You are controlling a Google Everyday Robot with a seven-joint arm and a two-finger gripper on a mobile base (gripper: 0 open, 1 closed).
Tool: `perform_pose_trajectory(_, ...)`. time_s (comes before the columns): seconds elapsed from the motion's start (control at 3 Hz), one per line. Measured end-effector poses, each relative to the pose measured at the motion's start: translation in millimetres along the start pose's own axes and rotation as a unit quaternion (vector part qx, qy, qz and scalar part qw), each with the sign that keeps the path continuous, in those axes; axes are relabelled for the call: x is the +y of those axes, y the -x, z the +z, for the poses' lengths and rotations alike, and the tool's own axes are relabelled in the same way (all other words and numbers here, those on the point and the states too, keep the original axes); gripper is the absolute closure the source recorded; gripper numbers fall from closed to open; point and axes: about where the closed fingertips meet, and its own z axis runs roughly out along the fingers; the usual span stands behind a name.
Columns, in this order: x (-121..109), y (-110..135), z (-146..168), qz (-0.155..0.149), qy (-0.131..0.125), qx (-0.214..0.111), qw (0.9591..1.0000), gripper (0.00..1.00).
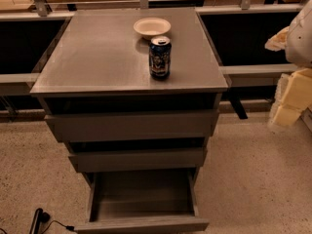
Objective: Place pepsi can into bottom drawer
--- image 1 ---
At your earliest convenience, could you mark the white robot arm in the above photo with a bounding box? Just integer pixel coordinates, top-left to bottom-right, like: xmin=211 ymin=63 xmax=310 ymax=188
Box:
xmin=264 ymin=0 xmax=312 ymax=127

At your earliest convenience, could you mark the grey open bottom drawer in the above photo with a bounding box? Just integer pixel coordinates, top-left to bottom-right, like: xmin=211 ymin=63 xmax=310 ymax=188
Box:
xmin=75 ymin=169 xmax=209 ymax=234

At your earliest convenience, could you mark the grey drawer cabinet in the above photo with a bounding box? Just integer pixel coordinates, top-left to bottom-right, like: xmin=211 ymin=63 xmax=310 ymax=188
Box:
xmin=29 ymin=7 xmax=229 ymax=234

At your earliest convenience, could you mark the white paper bowl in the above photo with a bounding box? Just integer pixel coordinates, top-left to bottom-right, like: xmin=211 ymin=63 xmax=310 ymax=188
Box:
xmin=134 ymin=18 xmax=171 ymax=40

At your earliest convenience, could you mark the blue pepsi can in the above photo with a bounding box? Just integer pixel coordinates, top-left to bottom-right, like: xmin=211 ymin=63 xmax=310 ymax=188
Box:
xmin=149 ymin=36 xmax=172 ymax=79

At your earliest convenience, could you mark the grey middle drawer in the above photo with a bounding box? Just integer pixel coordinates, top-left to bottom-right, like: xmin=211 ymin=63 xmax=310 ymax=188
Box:
xmin=69 ymin=147 xmax=207 ymax=173

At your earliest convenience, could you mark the black power plug cable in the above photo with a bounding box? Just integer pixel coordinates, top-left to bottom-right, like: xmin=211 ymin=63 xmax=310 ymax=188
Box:
xmin=28 ymin=207 xmax=76 ymax=234

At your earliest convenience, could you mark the grey top drawer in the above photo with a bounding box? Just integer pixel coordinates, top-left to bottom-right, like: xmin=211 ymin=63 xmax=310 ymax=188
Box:
xmin=46 ymin=110 xmax=218 ymax=142

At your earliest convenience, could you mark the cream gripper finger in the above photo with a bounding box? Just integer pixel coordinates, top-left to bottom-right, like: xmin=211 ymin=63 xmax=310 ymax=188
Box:
xmin=269 ymin=68 xmax=312 ymax=127
xmin=264 ymin=26 xmax=289 ymax=52

